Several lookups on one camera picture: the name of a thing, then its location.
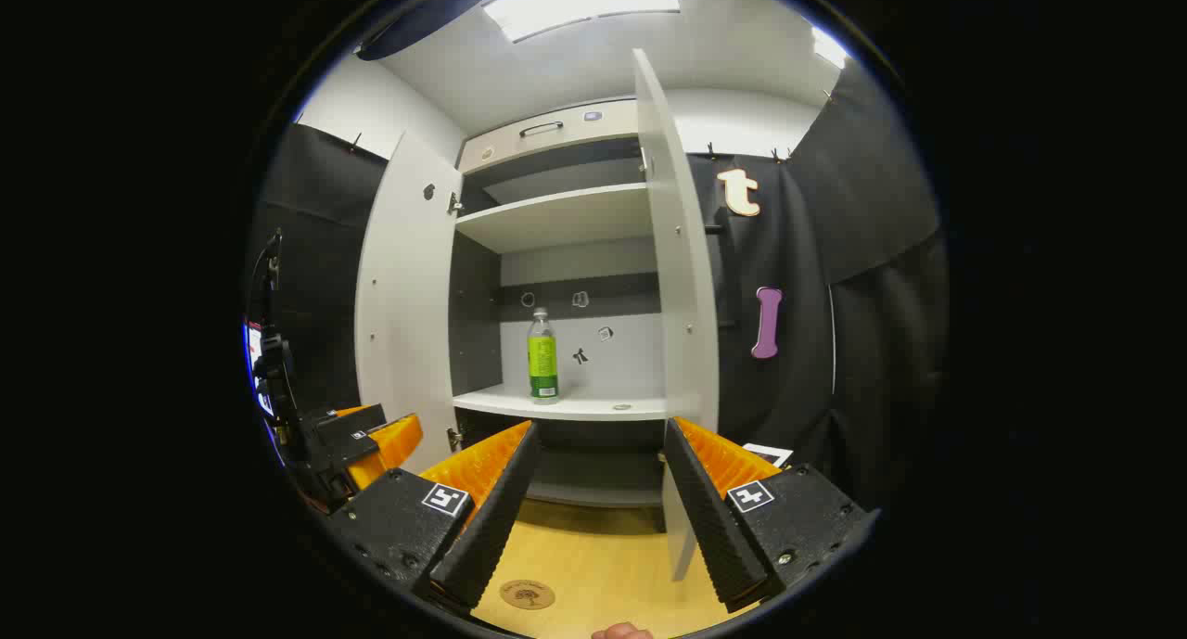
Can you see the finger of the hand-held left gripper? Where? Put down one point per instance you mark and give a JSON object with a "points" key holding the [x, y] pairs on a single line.
{"points": [[348, 421], [385, 449]]}

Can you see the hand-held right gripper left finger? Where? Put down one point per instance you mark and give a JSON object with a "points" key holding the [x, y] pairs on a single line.
{"points": [[487, 528]]}

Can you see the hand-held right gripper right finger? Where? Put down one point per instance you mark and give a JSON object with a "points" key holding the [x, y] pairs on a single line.
{"points": [[709, 518]]}

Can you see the round wooden coaster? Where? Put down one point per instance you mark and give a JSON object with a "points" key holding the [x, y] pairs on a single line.
{"points": [[527, 594]]}

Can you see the white cabinet door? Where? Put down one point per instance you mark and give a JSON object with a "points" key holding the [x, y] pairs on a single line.
{"points": [[682, 277], [403, 296]]}

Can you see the green label plastic bottle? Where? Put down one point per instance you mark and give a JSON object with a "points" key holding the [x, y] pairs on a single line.
{"points": [[542, 365]]}

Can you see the white cabinet shelf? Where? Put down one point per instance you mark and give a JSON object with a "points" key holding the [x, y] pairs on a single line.
{"points": [[556, 217], [584, 405]]}

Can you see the white cabinet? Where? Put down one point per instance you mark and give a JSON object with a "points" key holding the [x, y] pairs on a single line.
{"points": [[473, 314]]}

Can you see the white cabinet drawer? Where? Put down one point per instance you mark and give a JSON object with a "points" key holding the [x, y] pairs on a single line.
{"points": [[603, 129]]}

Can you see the lit screen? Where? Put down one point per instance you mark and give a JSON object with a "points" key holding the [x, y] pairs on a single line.
{"points": [[254, 361]]}

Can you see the white cover book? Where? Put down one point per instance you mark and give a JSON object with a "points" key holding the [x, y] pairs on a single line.
{"points": [[770, 453]]}

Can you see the black backdrop cloth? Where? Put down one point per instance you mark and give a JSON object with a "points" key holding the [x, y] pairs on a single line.
{"points": [[872, 342], [315, 249]]}

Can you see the small ceiling light panel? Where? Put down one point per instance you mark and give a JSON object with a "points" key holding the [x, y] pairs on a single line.
{"points": [[830, 47]]}

